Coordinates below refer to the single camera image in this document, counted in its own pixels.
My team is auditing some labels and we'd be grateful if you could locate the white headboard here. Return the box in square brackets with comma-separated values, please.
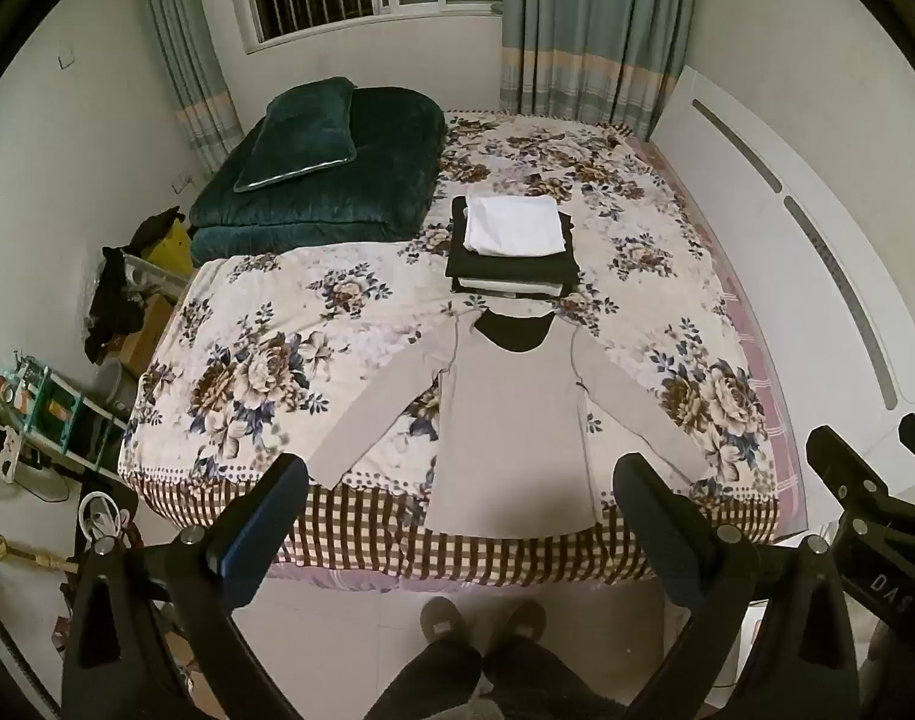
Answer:
[649, 64, 915, 412]

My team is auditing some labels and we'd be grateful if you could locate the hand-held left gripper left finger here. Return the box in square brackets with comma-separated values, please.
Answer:
[59, 454, 312, 720]

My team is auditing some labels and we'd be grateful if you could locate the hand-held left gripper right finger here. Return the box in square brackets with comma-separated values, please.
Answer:
[611, 453, 868, 720]

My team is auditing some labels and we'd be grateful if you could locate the person's left slipper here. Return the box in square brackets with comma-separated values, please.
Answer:
[419, 595, 467, 644]

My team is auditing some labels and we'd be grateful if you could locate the black hanging garment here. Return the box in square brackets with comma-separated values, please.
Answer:
[84, 206, 186, 366]

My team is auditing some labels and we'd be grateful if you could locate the straw broom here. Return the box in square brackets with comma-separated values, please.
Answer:
[0, 529, 81, 572]

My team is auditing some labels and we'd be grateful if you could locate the person's right slipper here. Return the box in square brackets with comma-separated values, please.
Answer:
[497, 600, 550, 647]

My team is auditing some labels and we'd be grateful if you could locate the cardboard box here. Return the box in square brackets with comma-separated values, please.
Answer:
[118, 292, 178, 377]

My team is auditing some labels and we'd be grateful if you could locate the person's left leg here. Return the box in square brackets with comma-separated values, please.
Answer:
[367, 634, 484, 720]

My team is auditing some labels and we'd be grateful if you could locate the person's leg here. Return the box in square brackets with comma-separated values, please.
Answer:
[481, 636, 623, 720]
[367, 634, 484, 720]

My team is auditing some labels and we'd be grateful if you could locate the white folded cloth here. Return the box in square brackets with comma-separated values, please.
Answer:
[463, 195, 568, 257]

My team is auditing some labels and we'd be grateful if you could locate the dark green pillow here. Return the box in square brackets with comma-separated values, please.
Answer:
[233, 77, 358, 194]

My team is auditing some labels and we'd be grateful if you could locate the teal storage rack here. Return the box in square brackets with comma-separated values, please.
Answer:
[11, 352, 130, 475]

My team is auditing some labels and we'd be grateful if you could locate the light folded garment under stack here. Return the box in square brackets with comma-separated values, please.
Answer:
[457, 277, 564, 298]

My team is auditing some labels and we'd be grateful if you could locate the grey-green curtain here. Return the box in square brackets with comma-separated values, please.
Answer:
[498, 0, 703, 143]
[138, 0, 245, 175]

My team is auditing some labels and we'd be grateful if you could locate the dark green quilt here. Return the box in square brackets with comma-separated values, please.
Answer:
[188, 86, 449, 268]

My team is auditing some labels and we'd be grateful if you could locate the grey bucket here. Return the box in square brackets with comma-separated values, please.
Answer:
[93, 356, 140, 410]

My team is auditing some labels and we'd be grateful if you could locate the stack of folded clothes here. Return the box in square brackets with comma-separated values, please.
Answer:
[446, 196, 580, 293]

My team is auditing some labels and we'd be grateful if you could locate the person's slipper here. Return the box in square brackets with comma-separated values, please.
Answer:
[419, 595, 467, 644]
[497, 600, 550, 647]

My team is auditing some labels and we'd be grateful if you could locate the person's right leg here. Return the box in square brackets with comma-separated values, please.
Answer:
[481, 636, 623, 720]

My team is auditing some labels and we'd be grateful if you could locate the beige long-sleeve shirt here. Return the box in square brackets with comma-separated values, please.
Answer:
[307, 306, 717, 541]

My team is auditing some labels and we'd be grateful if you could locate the floral bed blanket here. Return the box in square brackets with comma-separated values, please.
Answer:
[119, 109, 785, 587]

